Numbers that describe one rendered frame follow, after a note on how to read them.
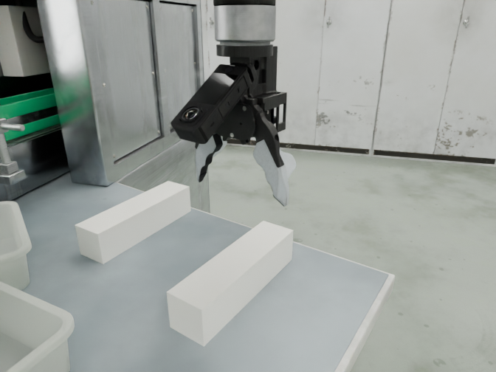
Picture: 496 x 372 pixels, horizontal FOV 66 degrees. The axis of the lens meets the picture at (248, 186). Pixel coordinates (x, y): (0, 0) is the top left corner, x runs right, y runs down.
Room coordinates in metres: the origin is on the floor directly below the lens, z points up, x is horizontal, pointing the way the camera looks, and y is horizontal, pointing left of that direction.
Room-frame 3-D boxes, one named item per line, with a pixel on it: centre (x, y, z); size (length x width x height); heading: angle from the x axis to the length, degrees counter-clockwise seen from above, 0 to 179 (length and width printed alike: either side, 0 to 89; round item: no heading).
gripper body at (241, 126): (0.51, 0.00, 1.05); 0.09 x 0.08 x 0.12; 146
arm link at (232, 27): (0.51, 0.01, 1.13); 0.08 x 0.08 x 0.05
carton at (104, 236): (0.68, 0.22, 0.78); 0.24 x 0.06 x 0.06; 149
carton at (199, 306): (0.49, 0.01, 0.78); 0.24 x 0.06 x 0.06; 146
